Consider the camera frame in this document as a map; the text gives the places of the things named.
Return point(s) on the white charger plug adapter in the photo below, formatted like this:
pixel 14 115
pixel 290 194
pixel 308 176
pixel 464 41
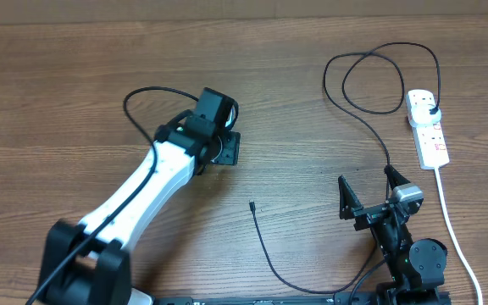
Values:
pixel 421 116

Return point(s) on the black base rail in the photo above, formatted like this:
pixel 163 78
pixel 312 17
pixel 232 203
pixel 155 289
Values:
pixel 269 300

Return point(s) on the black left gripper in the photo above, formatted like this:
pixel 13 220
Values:
pixel 229 153

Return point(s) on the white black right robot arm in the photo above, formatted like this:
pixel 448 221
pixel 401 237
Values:
pixel 416 267

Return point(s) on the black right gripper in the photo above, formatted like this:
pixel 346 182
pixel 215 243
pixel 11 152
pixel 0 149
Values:
pixel 350 208

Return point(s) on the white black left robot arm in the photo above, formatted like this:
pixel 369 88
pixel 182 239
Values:
pixel 89 263

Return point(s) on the white power strip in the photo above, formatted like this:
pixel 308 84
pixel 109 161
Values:
pixel 429 140

